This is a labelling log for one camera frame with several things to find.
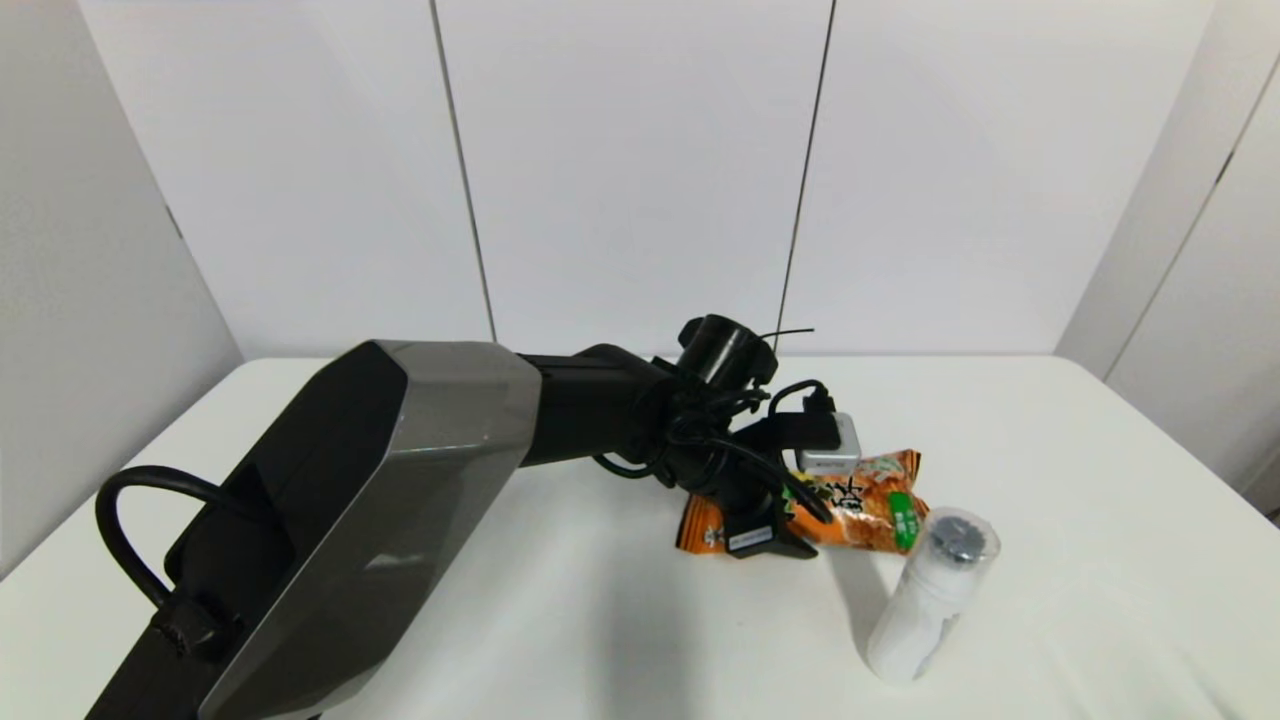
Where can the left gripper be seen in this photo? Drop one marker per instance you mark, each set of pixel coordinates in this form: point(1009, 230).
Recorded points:
point(740, 480)

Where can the orange snack bag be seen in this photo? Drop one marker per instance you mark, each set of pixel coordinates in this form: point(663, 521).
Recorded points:
point(872, 512)

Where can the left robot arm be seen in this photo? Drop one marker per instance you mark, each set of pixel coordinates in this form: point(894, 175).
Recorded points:
point(400, 480)

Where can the white plastic bottle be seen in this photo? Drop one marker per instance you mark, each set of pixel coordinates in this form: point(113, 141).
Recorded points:
point(925, 610)

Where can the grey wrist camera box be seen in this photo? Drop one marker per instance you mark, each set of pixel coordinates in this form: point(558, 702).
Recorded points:
point(835, 450)

